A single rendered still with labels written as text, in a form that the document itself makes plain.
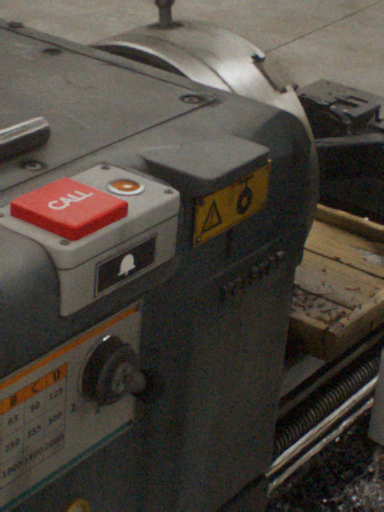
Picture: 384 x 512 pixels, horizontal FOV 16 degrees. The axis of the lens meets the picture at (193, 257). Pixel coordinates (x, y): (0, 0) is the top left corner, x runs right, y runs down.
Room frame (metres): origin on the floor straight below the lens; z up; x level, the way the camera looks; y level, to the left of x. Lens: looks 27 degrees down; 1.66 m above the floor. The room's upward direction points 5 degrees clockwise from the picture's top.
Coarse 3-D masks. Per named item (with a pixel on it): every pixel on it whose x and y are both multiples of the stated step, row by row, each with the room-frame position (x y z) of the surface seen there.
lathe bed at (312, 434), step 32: (288, 352) 1.38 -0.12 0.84; (352, 352) 1.40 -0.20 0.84; (288, 384) 1.30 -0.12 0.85; (320, 384) 1.33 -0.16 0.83; (352, 384) 1.41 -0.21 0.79; (288, 416) 1.31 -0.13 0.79; (320, 416) 1.34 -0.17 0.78; (352, 416) 1.44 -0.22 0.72; (288, 448) 1.31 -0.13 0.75; (320, 448) 1.37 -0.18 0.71
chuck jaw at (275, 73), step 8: (256, 64) 1.33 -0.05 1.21; (264, 64) 1.34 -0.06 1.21; (272, 64) 1.37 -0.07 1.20; (280, 64) 1.38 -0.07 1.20; (264, 72) 1.33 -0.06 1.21; (272, 72) 1.33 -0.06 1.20; (280, 72) 1.37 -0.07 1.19; (272, 80) 1.32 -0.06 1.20; (280, 80) 1.33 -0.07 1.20; (288, 80) 1.36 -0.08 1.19; (280, 88) 1.32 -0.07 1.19; (296, 88) 1.36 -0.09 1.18
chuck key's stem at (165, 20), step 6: (156, 0) 1.36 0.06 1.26; (162, 0) 1.35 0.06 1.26; (168, 0) 1.36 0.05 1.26; (174, 0) 1.36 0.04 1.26; (162, 6) 1.36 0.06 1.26; (168, 6) 1.36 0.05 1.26; (162, 12) 1.36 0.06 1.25; (168, 12) 1.36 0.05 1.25; (162, 18) 1.36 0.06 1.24; (168, 18) 1.36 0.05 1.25; (162, 24) 1.36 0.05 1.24; (168, 24) 1.36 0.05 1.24
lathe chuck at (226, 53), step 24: (192, 24) 1.37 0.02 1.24; (216, 24) 1.38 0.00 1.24; (192, 48) 1.30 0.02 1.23; (216, 48) 1.32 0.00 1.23; (240, 48) 1.33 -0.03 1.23; (216, 72) 1.27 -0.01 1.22; (240, 72) 1.29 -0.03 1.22; (264, 96) 1.28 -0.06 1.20; (288, 96) 1.31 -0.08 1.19; (312, 144) 1.30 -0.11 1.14; (312, 168) 1.29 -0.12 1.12; (312, 192) 1.28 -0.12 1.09; (312, 216) 1.29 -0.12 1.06
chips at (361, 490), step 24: (360, 432) 1.66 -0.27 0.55; (312, 456) 1.50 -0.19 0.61; (336, 456) 1.56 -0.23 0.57; (360, 456) 1.54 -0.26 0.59; (288, 480) 1.45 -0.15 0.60; (312, 480) 1.50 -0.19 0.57; (336, 480) 1.52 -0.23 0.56; (360, 480) 1.52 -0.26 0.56; (288, 504) 1.40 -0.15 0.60; (312, 504) 1.46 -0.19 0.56; (336, 504) 1.47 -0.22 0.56; (360, 504) 1.45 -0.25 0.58
